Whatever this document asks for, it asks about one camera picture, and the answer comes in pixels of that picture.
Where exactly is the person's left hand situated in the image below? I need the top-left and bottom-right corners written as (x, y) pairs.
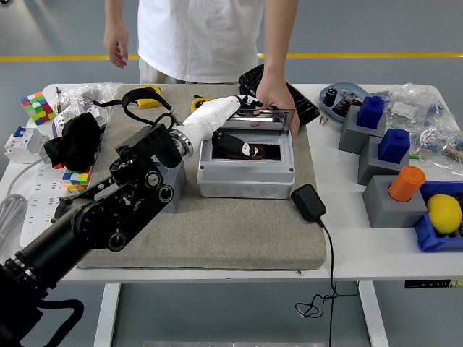
top-left (255, 74), bottom-right (300, 144)

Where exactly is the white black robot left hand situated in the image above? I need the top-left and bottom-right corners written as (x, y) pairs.
top-left (179, 94), bottom-right (271, 160)

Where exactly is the person's right hand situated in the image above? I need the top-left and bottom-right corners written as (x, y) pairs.
top-left (103, 20), bottom-right (130, 69)

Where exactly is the grey enclosure box clear lid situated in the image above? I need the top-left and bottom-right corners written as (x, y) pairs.
top-left (197, 107), bottom-right (297, 198)

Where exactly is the yellow round tape measure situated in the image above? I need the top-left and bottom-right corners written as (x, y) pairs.
top-left (190, 94), bottom-right (214, 113)

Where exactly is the black marbled tray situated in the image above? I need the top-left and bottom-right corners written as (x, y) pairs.
top-left (238, 64), bottom-right (321, 127)

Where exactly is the yellow square tape measure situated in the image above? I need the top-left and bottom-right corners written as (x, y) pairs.
top-left (92, 85), bottom-right (163, 110)

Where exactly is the dark brown capacitor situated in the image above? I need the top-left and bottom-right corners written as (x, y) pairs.
top-left (332, 97), bottom-right (352, 116)

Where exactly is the blue-grey oval dish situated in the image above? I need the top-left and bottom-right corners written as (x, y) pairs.
top-left (319, 81), bottom-right (372, 124)

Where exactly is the silver metal part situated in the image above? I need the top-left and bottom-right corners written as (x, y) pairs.
top-left (340, 90), bottom-right (365, 106)

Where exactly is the person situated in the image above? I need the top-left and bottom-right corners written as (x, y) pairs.
top-left (137, 0), bottom-right (268, 85)

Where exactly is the grey cube holder round hole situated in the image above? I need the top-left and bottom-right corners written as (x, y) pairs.
top-left (150, 155), bottom-right (187, 214)

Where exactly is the grey block holder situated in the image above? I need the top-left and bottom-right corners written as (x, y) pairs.
top-left (362, 175), bottom-right (428, 229)
top-left (339, 105), bottom-right (387, 155)
top-left (357, 136), bottom-right (412, 187)

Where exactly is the blue block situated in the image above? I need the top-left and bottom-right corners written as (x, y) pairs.
top-left (377, 128), bottom-right (411, 163)
top-left (356, 95), bottom-right (386, 129)

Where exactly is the large colourful puzzle cube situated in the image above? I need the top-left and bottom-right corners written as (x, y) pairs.
top-left (20, 91), bottom-right (56, 127)

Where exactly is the black cloth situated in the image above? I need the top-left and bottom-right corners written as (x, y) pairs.
top-left (43, 112), bottom-right (102, 171)

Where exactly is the black power adapter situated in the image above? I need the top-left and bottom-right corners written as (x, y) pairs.
top-left (290, 183), bottom-right (328, 224)

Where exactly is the grey-brown mat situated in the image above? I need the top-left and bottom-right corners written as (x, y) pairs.
top-left (77, 84), bottom-right (328, 270)

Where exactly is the white circuit breaker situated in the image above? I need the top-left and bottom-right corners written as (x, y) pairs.
top-left (3, 125), bottom-right (50, 166)

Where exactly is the small colourful puzzle cube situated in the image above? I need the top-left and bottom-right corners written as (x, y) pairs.
top-left (61, 166), bottom-right (93, 192)

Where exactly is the white power strip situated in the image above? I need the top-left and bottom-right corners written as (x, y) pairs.
top-left (20, 164), bottom-right (91, 249)

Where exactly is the yellow lemon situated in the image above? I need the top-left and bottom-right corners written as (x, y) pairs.
top-left (425, 194), bottom-right (463, 235)

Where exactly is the blue plastic bin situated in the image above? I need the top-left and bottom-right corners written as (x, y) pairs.
top-left (413, 180), bottom-right (463, 253)

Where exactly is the white table leg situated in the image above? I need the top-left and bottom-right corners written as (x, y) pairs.
top-left (357, 280), bottom-right (391, 347)
top-left (93, 283), bottom-right (122, 347)

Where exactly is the black table control panel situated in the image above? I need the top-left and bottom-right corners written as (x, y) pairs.
top-left (404, 278), bottom-right (463, 289)

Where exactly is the black adapter cord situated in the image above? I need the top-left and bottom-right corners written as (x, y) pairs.
top-left (295, 218), bottom-right (359, 347)

